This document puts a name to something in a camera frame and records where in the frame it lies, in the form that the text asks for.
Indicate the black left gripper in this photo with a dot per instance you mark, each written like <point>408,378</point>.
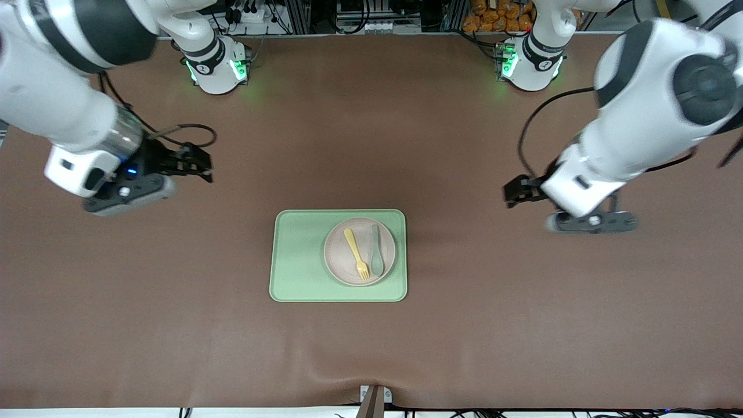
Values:
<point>527,189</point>

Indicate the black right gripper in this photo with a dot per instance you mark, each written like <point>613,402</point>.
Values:
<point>157,161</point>

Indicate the round beige plate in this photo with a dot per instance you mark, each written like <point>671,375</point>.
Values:
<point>335,255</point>

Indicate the yellow plastic fork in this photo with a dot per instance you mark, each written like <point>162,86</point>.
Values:
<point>353,244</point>

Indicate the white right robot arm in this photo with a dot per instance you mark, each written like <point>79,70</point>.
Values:
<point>58,98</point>

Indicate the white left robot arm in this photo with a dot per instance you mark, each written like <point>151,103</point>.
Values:
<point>638,116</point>

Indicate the light green rectangular tray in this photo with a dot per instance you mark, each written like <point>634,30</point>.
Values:
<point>296,261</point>

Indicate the white power strip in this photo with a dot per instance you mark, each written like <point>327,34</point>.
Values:
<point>252,14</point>

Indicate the brown table mat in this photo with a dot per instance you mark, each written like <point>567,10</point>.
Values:
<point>174,319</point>

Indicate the pile of orange snacks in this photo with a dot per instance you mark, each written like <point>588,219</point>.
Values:
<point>499,14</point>

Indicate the green plastic spoon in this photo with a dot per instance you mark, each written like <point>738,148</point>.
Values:
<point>377,267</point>

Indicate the white terminal block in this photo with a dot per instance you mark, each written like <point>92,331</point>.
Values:
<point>380,27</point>

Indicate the aluminium frame post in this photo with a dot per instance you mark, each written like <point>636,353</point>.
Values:
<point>297,14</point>

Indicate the small metal clamp bracket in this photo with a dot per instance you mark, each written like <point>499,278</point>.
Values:
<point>365,395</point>

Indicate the grey camera mount pole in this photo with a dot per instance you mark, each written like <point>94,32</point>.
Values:
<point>371,407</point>

